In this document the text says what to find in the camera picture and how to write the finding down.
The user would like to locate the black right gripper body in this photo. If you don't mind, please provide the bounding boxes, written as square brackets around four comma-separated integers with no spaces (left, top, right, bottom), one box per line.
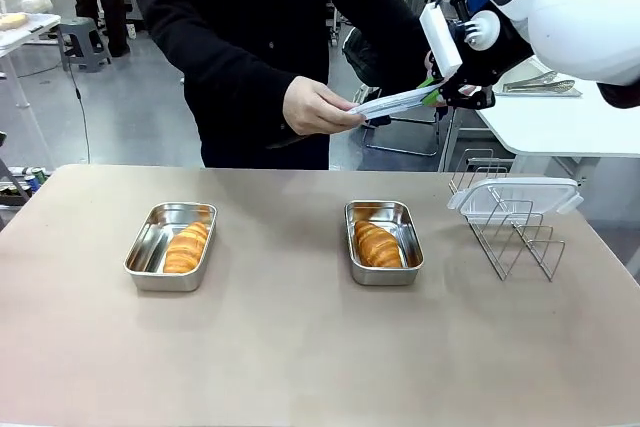
[447,20,535,89]

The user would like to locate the metal serving tongs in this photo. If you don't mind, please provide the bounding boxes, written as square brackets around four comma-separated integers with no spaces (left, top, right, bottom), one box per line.
[501,71,577,95]

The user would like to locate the clear plastic snap lid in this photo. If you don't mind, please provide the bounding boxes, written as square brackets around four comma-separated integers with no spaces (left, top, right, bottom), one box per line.
[348,85,444,121]
[445,176,585,225]

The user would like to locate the golden croissant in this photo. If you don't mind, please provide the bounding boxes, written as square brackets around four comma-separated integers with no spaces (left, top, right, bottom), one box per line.
[162,220,210,275]
[353,218,404,269]

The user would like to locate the rectangular stainless steel container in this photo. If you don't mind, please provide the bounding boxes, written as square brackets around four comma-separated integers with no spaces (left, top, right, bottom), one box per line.
[343,199,425,287]
[123,201,219,293]

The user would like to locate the person's right forearm black sleeve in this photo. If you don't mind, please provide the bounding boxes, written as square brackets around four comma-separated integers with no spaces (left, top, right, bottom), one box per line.
[144,1,312,116]

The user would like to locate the pale bread loaf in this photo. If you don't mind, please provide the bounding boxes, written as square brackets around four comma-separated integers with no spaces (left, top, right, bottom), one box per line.
[0,11,29,31]

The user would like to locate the person's left hand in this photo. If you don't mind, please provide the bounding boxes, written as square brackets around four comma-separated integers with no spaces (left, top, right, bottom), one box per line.
[423,48,447,109]

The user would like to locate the person's right hand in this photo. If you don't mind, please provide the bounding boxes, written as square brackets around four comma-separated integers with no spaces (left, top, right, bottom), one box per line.
[282,75,367,137]

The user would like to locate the black cantilever chair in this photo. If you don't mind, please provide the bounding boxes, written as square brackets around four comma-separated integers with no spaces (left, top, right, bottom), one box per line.
[341,26,442,158]

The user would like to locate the white table with rounded corners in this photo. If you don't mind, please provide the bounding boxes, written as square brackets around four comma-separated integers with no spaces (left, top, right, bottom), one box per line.
[439,55,640,173]

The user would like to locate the person in black clothing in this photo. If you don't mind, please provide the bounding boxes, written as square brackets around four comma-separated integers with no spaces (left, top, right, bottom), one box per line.
[121,0,432,171]

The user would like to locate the grey plastic stool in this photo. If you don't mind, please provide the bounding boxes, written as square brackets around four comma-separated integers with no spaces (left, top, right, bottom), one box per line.
[58,16,113,73]

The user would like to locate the white side table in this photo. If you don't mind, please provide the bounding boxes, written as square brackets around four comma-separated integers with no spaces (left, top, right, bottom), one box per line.
[0,11,62,109]

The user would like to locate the group of drink cans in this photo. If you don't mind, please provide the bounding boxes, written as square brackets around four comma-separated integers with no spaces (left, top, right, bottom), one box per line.
[0,163,52,209]

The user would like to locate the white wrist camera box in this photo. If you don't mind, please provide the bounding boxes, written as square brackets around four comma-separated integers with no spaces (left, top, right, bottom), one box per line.
[418,2,464,80]

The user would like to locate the metal wire lid rack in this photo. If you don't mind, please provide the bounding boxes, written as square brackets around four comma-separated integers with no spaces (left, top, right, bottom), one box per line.
[447,147,568,283]

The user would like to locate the black floor cable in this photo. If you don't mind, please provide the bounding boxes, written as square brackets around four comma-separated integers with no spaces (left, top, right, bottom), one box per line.
[63,44,92,165]

